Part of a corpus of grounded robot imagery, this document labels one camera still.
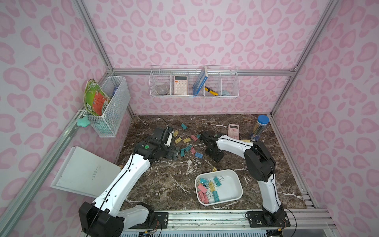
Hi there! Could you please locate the yellow binder clip cluster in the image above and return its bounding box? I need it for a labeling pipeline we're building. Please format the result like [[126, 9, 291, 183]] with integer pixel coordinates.
[[208, 181, 216, 192]]

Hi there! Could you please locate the pencil jar blue lid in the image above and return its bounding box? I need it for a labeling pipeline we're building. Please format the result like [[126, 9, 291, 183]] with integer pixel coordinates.
[[250, 115, 269, 142]]

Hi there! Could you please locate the pink binder clip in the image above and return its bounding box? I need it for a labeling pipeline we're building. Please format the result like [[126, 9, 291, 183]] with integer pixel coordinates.
[[197, 184, 209, 204]]

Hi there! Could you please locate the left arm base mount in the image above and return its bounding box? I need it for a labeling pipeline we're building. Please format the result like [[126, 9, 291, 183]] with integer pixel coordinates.
[[120, 202, 169, 230]]

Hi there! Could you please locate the teal binder clip near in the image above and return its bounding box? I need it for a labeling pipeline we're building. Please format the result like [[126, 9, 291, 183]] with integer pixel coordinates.
[[199, 178, 209, 187]]

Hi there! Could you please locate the green red snack bag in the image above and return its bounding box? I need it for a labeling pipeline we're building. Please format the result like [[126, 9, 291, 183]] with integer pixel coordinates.
[[83, 79, 111, 116]]

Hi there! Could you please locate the white wire wall shelf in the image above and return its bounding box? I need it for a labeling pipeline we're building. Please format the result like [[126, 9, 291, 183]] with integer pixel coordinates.
[[149, 65, 239, 98]]

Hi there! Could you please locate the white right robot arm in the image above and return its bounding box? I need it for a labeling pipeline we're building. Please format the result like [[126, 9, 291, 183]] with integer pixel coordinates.
[[200, 131, 283, 214]]

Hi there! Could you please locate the yellow utility knife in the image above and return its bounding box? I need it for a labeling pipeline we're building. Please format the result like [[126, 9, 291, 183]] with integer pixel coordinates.
[[204, 87, 219, 96]]

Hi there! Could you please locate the white storage tray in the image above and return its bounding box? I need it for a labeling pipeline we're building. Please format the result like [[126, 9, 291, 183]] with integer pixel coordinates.
[[194, 169, 243, 206]]

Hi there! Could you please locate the white calculator in shelf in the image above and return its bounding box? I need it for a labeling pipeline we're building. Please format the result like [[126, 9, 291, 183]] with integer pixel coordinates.
[[174, 75, 188, 95]]

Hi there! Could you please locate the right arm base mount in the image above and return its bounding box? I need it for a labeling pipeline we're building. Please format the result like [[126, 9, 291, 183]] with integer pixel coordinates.
[[245, 207, 291, 229]]

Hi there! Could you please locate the blue binder clip centre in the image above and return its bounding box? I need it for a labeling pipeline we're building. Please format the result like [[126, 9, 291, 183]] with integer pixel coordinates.
[[194, 153, 203, 159]]

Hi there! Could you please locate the blue book in shelf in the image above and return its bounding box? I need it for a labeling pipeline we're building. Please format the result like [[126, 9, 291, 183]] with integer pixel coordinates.
[[192, 66, 208, 96]]

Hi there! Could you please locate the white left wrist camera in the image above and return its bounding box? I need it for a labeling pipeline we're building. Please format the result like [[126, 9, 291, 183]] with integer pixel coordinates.
[[165, 132, 173, 147]]

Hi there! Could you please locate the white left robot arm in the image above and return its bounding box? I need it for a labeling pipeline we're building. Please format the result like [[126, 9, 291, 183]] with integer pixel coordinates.
[[79, 127, 176, 237]]

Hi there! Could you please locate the white paper pad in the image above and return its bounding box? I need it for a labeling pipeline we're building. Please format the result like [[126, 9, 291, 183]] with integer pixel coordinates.
[[50, 146, 121, 198]]

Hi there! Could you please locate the pink calculator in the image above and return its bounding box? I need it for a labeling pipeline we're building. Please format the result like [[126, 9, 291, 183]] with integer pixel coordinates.
[[228, 123, 240, 140]]

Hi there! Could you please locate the white mesh side basket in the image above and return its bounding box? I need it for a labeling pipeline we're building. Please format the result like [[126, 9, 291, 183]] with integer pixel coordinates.
[[87, 76, 131, 138]]

